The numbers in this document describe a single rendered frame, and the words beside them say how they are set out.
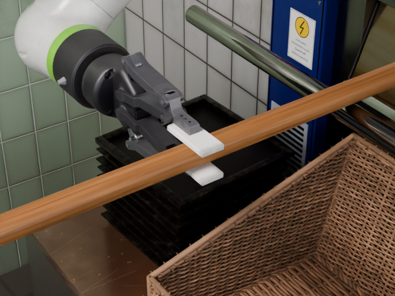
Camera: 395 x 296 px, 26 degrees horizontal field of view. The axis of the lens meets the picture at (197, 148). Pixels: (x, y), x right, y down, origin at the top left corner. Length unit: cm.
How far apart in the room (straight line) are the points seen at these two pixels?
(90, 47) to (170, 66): 116
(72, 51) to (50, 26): 7
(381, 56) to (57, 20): 66
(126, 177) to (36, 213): 11
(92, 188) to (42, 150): 157
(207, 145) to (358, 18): 73
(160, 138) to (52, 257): 80
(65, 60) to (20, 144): 132
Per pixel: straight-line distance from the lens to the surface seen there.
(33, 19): 118
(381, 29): 159
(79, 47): 110
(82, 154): 253
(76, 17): 117
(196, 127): 95
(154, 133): 102
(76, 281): 171
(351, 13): 162
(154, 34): 227
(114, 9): 120
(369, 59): 160
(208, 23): 130
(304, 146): 179
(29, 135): 241
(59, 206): 88
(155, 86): 98
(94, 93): 106
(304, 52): 170
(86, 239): 181
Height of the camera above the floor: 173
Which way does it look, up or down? 34 degrees down
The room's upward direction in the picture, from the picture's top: straight up
